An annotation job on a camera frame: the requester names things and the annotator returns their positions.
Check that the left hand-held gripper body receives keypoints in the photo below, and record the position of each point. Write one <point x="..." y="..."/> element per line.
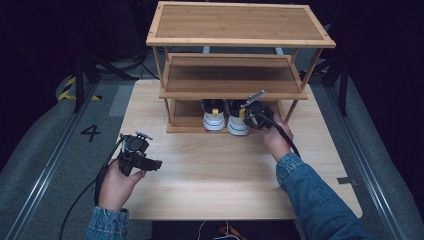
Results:
<point x="135" y="146"/>

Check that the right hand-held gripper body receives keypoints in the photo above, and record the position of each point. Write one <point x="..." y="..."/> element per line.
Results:
<point x="260" y="116"/>

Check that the white and navy sneaker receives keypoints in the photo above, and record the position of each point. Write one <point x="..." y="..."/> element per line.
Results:
<point x="214" y="120"/>
<point x="237" y="125"/>

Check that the wooden three-tier shoe rack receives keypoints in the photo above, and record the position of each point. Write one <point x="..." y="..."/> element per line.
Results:
<point x="233" y="23"/>

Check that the person's right hand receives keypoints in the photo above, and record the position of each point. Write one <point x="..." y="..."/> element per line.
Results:
<point x="280" y="140"/>

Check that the person's left hand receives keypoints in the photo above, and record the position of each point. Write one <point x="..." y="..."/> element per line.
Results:
<point x="115" y="190"/>

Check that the white metal leg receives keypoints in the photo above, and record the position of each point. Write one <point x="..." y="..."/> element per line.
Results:
<point x="206" y="50"/>
<point x="279" y="51"/>

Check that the black metal stand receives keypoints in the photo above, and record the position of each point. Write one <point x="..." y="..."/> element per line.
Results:
<point x="343" y="86"/>
<point x="79" y="83"/>

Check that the yellow and black hazard tape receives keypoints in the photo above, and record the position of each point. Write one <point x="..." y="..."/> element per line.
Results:
<point x="68" y="95"/>

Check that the orange object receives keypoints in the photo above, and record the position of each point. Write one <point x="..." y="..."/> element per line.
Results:
<point x="231" y="232"/>

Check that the grey tape piece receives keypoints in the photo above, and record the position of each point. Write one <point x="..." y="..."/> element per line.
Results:
<point x="346" y="180"/>

